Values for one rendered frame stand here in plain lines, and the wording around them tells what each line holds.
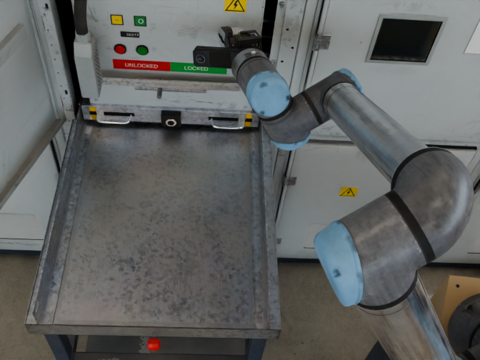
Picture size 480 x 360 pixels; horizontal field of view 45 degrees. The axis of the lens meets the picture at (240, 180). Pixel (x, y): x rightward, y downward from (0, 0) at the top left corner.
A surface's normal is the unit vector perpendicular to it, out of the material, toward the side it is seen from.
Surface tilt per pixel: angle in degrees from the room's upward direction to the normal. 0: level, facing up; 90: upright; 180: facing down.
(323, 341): 0
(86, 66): 90
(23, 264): 0
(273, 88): 71
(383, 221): 26
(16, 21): 90
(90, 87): 90
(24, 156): 90
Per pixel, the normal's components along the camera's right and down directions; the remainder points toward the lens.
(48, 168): 0.01, 0.79
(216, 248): 0.07, -0.61
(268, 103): 0.24, 0.53
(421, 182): -0.32, -0.74
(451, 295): -0.01, 0.16
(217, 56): -0.20, 0.57
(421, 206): -0.15, -0.48
